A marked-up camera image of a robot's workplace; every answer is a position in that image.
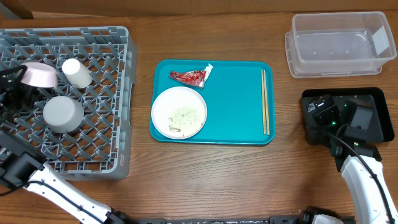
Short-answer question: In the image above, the pink white bowl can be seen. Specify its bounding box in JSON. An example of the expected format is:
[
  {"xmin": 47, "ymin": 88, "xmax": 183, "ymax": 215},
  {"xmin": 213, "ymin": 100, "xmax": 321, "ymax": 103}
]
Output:
[{"xmin": 21, "ymin": 62, "xmax": 58, "ymax": 88}]

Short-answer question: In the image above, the grey green bowl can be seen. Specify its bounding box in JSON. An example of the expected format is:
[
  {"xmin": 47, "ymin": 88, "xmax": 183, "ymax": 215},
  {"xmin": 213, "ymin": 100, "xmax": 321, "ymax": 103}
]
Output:
[{"xmin": 43, "ymin": 96, "xmax": 84, "ymax": 133}]

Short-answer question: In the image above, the white cup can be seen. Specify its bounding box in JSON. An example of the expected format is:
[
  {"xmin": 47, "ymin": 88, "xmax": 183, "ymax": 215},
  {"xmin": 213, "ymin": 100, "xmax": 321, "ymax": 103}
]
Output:
[{"xmin": 62, "ymin": 58, "xmax": 93, "ymax": 88}]

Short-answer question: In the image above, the red snack wrapper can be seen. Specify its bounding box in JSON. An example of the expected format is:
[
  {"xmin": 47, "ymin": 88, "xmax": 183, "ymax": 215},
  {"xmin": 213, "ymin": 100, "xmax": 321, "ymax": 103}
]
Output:
[{"xmin": 169, "ymin": 63, "xmax": 213, "ymax": 89}]

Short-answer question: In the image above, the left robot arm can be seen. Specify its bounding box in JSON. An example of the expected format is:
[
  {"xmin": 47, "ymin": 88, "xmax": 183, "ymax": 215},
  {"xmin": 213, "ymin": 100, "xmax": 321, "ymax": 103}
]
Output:
[{"xmin": 1, "ymin": 62, "xmax": 136, "ymax": 223}]

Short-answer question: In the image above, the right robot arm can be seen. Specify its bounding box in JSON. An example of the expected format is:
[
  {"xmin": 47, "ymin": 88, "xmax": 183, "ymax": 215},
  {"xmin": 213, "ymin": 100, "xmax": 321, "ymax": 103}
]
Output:
[{"xmin": 303, "ymin": 95, "xmax": 397, "ymax": 223}]

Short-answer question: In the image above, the black rectangular tray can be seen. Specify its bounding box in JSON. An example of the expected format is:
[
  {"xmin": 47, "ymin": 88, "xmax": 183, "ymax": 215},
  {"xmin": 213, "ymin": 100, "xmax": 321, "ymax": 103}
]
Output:
[{"xmin": 300, "ymin": 87, "xmax": 395, "ymax": 143}]

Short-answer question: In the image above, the cardboard backdrop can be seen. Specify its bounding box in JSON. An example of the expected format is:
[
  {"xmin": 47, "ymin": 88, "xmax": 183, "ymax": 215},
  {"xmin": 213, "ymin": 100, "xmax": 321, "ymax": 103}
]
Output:
[{"xmin": 1, "ymin": 0, "xmax": 397, "ymax": 19}]

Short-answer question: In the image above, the clear plastic bin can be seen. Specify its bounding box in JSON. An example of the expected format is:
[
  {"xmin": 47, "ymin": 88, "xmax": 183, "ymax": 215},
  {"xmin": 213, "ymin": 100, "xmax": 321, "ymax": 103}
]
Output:
[{"xmin": 285, "ymin": 11, "xmax": 397, "ymax": 78}]

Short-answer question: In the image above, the teal serving tray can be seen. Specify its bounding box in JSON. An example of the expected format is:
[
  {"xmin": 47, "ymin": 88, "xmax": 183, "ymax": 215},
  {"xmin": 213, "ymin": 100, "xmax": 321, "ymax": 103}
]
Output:
[{"xmin": 152, "ymin": 59, "xmax": 275, "ymax": 145}]

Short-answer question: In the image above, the grey plastic dish rack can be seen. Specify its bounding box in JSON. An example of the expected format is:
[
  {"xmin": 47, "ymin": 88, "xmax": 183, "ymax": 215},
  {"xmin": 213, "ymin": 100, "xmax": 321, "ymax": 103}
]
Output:
[{"xmin": 1, "ymin": 26, "xmax": 137, "ymax": 180}]

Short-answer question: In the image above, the pile of rice grains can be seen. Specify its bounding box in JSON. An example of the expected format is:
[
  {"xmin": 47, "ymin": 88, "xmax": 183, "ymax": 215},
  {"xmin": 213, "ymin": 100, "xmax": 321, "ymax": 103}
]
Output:
[{"xmin": 168, "ymin": 106, "xmax": 205, "ymax": 138}]

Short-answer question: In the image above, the large white round plate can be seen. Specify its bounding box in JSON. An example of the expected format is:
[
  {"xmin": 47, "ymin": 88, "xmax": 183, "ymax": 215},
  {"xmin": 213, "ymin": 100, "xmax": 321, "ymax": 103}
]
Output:
[{"xmin": 151, "ymin": 86, "xmax": 207, "ymax": 140}]

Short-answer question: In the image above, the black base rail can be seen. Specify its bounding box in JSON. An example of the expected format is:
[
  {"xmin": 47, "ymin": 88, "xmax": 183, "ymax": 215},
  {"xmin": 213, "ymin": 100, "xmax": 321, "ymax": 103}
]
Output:
[{"xmin": 136, "ymin": 215, "xmax": 300, "ymax": 224}]

